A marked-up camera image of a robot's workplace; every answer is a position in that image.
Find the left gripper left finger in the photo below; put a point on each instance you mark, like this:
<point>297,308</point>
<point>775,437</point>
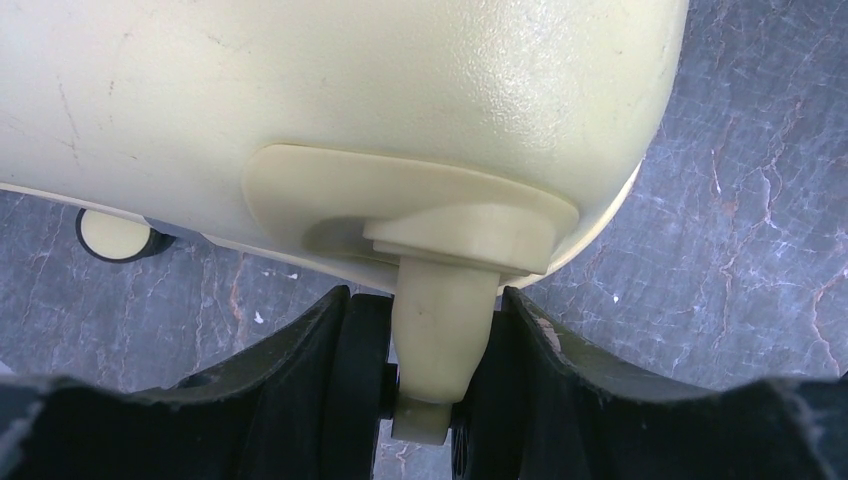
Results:
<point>256,415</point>

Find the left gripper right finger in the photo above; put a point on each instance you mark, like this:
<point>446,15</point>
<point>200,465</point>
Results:
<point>545,403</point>

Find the yellow hard-shell suitcase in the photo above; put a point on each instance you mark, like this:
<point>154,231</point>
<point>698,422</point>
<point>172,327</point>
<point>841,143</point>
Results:
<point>438,151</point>

